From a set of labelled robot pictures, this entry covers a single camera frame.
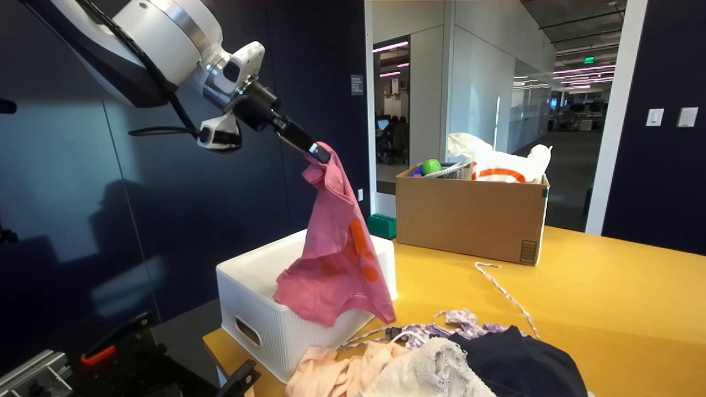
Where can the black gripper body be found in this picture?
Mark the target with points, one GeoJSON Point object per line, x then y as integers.
{"type": "Point", "coordinates": [258, 109]}

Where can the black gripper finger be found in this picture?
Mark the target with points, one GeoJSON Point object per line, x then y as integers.
{"type": "Point", "coordinates": [304, 137]}
{"type": "Point", "coordinates": [298, 144]}

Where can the pink shirt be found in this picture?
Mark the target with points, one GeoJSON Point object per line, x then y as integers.
{"type": "Point", "coordinates": [334, 255]}

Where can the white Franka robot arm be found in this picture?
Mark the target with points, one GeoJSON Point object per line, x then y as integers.
{"type": "Point", "coordinates": [146, 29]}

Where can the white plastic laundry basket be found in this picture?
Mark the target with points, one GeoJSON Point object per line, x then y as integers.
{"type": "Point", "coordinates": [256, 293]}

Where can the dark green bin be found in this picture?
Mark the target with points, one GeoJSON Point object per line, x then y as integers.
{"type": "Point", "coordinates": [382, 225]}

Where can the green ball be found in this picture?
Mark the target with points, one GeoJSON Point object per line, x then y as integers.
{"type": "Point", "coordinates": [431, 166]}

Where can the brown cardboard box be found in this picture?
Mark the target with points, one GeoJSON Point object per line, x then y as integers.
{"type": "Point", "coordinates": [470, 220]}

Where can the white plastic bag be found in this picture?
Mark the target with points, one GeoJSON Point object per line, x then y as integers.
{"type": "Point", "coordinates": [500, 156]}

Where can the peach garment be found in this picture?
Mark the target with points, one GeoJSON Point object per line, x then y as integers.
{"type": "Point", "coordinates": [332, 371]}

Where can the purple patterned cloth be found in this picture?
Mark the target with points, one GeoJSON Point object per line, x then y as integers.
{"type": "Point", "coordinates": [442, 331]}

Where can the white knit garment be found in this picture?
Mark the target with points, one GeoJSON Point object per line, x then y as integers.
{"type": "Point", "coordinates": [432, 375]}

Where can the navy dark garment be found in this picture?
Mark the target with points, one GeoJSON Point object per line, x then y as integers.
{"type": "Point", "coordinates": [521, 365]}

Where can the black clamp bracket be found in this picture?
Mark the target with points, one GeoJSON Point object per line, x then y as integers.
{"type": "Point", "coordinates": [239, 377]}

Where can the white wall switch plate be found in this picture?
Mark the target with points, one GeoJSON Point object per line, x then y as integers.
{"type": "Point", "coordinates": [654, 116]}
{"type": "Point", "coordinates": [687, 116]}

